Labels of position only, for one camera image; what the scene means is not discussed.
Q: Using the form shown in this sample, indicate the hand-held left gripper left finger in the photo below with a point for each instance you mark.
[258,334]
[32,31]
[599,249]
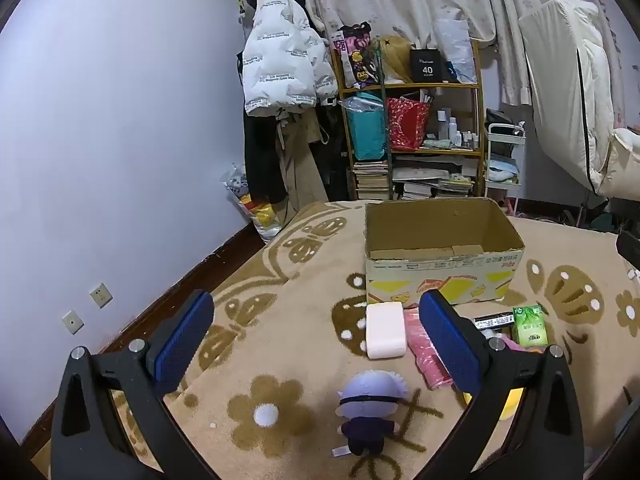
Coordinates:
[182,340]

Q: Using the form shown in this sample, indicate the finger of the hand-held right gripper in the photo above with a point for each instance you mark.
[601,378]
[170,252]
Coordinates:
[629,252]

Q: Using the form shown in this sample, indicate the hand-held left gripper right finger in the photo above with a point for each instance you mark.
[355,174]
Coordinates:
[450,340]

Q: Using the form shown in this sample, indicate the pink fluffy cloth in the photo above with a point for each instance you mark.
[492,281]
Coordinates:
[425,350]

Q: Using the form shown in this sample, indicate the black bar packet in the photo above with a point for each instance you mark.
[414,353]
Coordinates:
[495,320]

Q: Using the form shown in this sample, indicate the white foam block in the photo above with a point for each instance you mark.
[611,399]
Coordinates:
[384,330]

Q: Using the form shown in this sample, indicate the printed cardboard box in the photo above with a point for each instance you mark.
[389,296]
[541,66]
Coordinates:
[440,272]

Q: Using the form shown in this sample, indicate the green tissue packet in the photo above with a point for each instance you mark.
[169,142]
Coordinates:
[530,327]

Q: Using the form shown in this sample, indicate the yellow plush toy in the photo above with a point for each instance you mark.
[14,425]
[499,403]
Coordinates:
[512,405]

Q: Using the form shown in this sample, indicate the lavender-haired plush doll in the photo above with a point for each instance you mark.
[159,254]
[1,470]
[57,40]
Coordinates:
[370,402]

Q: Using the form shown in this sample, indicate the cream cushion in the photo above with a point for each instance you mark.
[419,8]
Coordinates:
[625,165]

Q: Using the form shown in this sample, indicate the beige flower-print blanket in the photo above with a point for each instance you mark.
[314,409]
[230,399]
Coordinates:
[290,340]

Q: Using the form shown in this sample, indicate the plastic bag of toys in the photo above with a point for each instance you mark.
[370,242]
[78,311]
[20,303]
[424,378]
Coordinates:
[255,210]

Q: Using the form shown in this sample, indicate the white trolley cart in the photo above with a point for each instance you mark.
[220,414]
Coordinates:
[505,160]

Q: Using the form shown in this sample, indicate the pile of papers and books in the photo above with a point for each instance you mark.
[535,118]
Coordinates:
[435,180]

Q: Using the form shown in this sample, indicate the stack of old books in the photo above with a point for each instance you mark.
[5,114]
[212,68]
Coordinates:
[371,180]

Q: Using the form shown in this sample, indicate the white hanging duvet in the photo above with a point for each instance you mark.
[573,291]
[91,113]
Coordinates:
[560,85]

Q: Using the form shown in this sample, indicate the black hanging coat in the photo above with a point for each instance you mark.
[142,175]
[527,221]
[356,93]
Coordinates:
[262,160]

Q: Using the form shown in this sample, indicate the beige hanging trousers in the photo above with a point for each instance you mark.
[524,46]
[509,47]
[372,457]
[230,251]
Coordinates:
[300,170]

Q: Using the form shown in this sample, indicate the group of toiletry bottles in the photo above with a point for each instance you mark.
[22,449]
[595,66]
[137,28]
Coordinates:
[455,132]

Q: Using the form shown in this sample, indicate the green pole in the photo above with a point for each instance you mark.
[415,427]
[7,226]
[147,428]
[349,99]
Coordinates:
[386,135]

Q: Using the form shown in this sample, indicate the black hanging garment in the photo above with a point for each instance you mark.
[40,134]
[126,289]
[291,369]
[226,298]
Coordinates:
[332,155]

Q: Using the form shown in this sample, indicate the red patterned bag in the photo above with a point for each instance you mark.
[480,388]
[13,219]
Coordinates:
[407,122]

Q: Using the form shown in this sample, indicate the teal bag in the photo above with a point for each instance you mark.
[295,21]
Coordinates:
[365,127]

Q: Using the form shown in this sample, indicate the wooden shelf rack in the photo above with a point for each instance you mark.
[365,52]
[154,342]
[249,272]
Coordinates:
[430,87]

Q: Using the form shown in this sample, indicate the clear plastic bag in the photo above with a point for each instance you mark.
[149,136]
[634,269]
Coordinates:
[457,45]

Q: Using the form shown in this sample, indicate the black box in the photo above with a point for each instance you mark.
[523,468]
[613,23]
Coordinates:
[429,66]

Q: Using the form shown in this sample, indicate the blonde wig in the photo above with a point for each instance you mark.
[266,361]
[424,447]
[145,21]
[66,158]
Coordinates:
[397,60]

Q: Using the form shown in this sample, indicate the colourful printed bag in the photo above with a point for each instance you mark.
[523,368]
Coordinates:
[357,57]

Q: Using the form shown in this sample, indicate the white puffer jacket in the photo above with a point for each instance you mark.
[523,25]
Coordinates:
[285,55]

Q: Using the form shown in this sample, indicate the white wall socket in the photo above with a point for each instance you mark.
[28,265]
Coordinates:
[100,295]
[73,322]

